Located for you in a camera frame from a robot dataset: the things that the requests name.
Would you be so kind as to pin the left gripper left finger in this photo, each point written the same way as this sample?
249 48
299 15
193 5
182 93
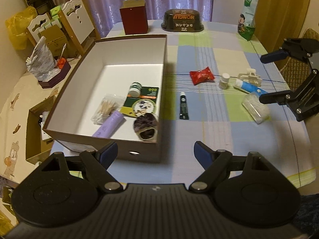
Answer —
96 166

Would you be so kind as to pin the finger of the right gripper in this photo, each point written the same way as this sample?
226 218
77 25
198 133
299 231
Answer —
274 56
280 97

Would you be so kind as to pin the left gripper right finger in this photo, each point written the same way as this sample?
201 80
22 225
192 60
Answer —
215 164

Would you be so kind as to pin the clear dental floss box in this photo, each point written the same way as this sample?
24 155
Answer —
258 111

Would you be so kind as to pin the blue white cream tube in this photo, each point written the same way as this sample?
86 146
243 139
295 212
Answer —
248 87

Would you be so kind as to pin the white plastic clip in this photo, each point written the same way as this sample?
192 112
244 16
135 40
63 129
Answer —
251 77

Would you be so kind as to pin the dark green ointment tube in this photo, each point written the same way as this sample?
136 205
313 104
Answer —
183 110

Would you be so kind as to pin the orange object in tray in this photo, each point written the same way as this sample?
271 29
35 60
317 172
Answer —
61 62

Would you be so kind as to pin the quilted brown chair back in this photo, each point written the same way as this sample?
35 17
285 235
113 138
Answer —
295 72

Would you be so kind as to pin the purple tube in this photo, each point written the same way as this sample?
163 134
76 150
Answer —
110 125

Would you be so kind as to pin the green white snack bag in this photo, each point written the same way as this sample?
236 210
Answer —
246 22

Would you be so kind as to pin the small white pill bottle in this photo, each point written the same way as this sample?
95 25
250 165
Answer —
224 80

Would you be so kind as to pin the cotton swab bag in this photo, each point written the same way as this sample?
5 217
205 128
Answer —
107 106

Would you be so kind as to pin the small open cardboard box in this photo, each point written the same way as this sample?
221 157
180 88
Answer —
37 149

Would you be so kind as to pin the checkered tablecloth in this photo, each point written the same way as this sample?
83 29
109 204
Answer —
216 117

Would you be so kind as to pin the large brown cardboard box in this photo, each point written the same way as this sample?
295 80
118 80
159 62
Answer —
109 67

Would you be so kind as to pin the green printed card package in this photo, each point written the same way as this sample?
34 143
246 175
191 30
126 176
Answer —
145 103

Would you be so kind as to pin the green lidded small jar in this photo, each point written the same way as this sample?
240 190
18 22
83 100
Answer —
135 89

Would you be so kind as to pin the red snack packet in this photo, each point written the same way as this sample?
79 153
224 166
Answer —
201 76

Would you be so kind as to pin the dark red tray box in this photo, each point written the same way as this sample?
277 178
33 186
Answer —
57 78

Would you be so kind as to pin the black plastic food container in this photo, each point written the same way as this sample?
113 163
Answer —
182 20

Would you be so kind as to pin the crumpled white plastic bag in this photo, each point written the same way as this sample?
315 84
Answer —
41 62

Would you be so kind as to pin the brown cardboard box on chair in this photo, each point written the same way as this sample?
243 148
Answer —
55 39

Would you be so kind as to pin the white wooden chair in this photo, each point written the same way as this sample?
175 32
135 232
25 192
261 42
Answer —
77 23
34 27

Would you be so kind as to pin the dark red paper bag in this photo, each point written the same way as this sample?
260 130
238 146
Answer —
134 17

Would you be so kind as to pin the yellow plastic bag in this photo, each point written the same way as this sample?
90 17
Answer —
17 25

